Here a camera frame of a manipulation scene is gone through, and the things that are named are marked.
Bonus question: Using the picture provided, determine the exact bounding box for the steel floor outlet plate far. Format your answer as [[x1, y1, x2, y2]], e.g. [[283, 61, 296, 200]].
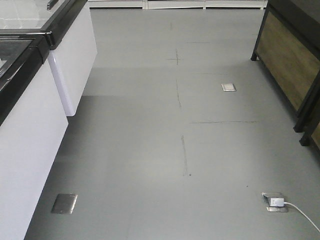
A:
[[221, 83, 237, 92]]

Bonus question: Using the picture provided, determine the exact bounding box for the steel floor outlet plate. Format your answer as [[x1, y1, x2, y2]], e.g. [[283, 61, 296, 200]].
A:
[[221, 83, 237, 92], [51, 193, 78, 215]]

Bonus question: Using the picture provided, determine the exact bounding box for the white chest freezer far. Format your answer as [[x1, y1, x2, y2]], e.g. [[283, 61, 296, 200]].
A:
[[0, 0, 98, 117]]

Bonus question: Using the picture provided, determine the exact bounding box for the white chest freezer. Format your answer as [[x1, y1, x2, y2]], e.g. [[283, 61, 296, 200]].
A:
[[0, 0, 98, 117], [0, 35, 68, 240]]

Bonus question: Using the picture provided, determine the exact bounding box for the steel floor outlet plate left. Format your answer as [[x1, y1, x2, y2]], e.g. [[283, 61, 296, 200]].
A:
[[51, 193, 78, 215]]

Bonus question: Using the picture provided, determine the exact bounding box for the white chest freezer near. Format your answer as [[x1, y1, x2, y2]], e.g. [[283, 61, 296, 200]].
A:
[[0, 35, 68, 240]]

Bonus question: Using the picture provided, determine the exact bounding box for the open floor outlet box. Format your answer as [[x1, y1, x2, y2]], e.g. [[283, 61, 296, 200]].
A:
[[261, 192, 289, 213]]

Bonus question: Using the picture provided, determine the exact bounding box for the white store shelving unit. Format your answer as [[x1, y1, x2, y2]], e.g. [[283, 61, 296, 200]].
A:
[[88, 0, 268, 10]]

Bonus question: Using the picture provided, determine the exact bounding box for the white power adapter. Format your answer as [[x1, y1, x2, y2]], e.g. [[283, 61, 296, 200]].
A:
[[267, 197, 285, 208]]

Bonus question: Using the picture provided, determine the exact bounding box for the black wooden produce stand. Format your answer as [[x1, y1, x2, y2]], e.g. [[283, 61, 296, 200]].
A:
[[251, 0, 320, 148]]

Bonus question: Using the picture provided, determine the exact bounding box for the white power cable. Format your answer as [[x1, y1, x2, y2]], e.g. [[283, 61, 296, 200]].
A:
[[283, 201, 320, 234]]

